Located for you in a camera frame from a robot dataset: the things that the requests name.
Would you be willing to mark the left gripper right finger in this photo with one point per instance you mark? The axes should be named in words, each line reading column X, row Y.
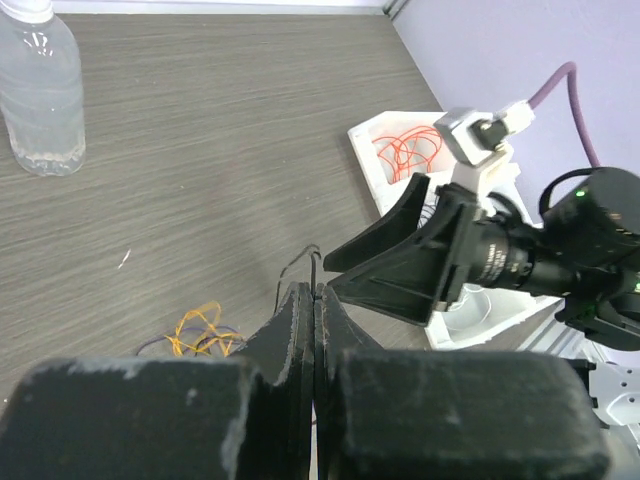
column 411, row 414

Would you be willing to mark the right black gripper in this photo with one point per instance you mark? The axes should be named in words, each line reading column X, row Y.
column 462, row 244

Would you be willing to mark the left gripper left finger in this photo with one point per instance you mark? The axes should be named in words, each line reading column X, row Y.
column 246, row 416

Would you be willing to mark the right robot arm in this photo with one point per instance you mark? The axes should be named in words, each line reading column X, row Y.
column 586, row 253

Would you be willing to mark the white compartment organizer tray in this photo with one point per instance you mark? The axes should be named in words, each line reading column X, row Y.
column 391, row 147

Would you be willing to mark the clear plastic water bottle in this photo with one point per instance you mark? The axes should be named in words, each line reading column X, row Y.
column 41, row 89

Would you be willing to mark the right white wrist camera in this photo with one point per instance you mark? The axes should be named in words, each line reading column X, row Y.
column 479, row 143

